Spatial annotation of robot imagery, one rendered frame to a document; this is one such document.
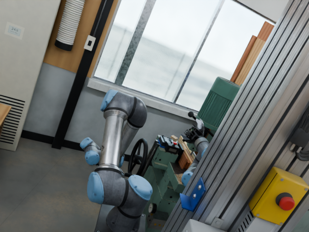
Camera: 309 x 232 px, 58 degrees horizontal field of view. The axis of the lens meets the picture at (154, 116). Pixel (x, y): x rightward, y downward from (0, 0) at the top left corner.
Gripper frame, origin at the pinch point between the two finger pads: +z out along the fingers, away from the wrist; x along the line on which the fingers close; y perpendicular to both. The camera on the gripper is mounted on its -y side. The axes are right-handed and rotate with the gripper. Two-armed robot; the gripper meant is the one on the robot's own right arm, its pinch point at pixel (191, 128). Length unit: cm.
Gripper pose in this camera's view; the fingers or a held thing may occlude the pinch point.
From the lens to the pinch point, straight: 169.8
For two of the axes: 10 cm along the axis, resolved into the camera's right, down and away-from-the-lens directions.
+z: -1.8, -4.2, 8.9
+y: -7.1, -5.8, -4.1
